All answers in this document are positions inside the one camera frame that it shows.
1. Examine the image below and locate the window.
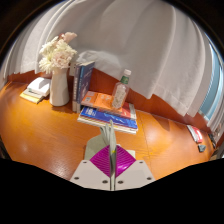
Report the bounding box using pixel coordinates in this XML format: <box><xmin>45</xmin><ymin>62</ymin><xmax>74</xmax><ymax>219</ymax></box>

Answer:
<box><xmin>199</xmin><ymin>49</ymin><xmax>224</xmax><ymax>121</ymax></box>

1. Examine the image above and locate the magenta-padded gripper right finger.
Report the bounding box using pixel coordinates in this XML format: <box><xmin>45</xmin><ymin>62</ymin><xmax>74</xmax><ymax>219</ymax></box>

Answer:
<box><xmin>114</xmin><ymin>145</ymin><xmax>156</xmax><ymax>192</ymax></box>

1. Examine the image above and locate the blue flat book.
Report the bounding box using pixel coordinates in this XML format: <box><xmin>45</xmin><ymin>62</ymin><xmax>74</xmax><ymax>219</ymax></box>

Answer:
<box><xmin>77</xmin><ymin>105</ymin><xmax>139</xmax><ymax>135</ymax></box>

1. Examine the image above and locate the yellow book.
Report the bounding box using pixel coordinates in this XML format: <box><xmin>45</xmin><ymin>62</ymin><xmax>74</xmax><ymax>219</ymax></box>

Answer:
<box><xmin>19</xmin><ymin>88</ymin><xmax>44</xmax><ymax>105</ymax></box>

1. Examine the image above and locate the clear plastic bottle green label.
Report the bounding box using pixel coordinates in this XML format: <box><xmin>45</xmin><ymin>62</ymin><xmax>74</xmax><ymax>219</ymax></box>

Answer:
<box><xmin>110</xmin><ymin>68</ymin><xmax>132</xmax><ymax>110</ymax></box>

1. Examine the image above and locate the white and pink flower bouquet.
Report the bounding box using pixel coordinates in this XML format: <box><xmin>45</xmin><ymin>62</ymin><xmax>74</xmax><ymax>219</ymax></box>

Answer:
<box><xmin>38</xmin><ymin>31</ymin><xmax>78</xmax><ymax>75</ymax></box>

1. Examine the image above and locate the white ceramic vase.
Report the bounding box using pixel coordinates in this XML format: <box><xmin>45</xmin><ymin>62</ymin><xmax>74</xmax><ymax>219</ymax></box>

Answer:
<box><xmin>49</xmin><ymin>67</ymin><xmax>71</xmax><ymax>108</ymax></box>

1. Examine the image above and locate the white curtain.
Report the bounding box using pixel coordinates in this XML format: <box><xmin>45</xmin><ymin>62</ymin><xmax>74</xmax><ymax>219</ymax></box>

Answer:
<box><xmin>0</xmin><ymin>0</ymin><xmax>224</xmax><ymax>118</ymax></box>

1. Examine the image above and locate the red and white book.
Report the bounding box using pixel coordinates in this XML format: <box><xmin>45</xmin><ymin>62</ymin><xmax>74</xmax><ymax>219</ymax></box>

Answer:
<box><xmin>186</xmin><ymin>124</ymin><xmax>204</xmax><ymax>144</ymax></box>

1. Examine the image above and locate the blue upright book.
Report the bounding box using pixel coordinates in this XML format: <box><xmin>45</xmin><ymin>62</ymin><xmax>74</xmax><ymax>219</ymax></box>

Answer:
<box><xmin>76</xmin><ymin>60</ymin><xmax>96</xmax><ymax>114</ymax></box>

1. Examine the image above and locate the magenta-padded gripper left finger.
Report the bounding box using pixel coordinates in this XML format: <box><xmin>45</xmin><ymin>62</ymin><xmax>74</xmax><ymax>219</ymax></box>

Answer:
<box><xmin>69</xmin><ymin>144</ymin><xmax>112</xmax><ymax>192</ymax></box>

